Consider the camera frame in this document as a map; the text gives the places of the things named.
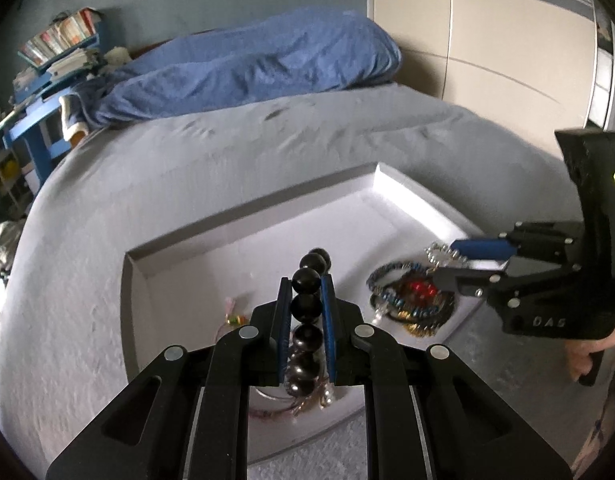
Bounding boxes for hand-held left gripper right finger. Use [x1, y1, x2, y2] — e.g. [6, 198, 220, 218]
[321, 274, 573, 480]

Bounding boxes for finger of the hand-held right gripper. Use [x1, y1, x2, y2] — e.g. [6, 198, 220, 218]
[432, 265, 508, 301]
[450, 237, 521, 261]

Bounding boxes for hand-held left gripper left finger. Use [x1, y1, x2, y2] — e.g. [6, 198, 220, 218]
[45, 276, 293, 480]

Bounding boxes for large black bead bracelet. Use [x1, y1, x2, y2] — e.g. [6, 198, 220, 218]
[282, 248, 333, 398]

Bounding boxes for silver link bracelet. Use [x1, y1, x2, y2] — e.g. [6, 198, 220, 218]
[424, 241, 471, 268]

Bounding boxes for thin bracelet coloured beads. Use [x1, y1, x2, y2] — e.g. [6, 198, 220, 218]
[215, 297, 251, 341]

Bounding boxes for dark bead bracelet gold charm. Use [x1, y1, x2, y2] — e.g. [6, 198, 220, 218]
[370, 295, 458, 337]

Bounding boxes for blue beaded bracelet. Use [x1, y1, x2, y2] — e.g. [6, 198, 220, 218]
[366, 261, 455, 318]

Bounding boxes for grey shallow cardboard box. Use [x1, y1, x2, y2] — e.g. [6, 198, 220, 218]
[120, 161, 493, 463]

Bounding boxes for red and gold jewelry piece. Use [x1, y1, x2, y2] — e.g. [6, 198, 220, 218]
[405, 280, 438, 301]

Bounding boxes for person's right hand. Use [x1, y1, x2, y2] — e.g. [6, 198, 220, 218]
[565, 316, 615, 382]

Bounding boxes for patterned clothing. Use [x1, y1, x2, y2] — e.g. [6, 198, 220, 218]
[572, 375, 615, 480]

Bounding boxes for beige wardrobe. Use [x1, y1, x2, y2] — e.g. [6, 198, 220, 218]
[367, 0, 615, 146]

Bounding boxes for blue duvet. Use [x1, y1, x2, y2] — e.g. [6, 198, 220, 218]
[68, 7, 403, 131]

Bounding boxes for white shoe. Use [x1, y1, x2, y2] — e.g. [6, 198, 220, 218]
[0, 220, 23, 281]

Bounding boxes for blue wooden shelf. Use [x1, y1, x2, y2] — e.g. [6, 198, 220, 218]
[0, 25, 106, 196]

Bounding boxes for row of books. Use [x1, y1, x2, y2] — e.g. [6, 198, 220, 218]
[18, 7, 103, 68]

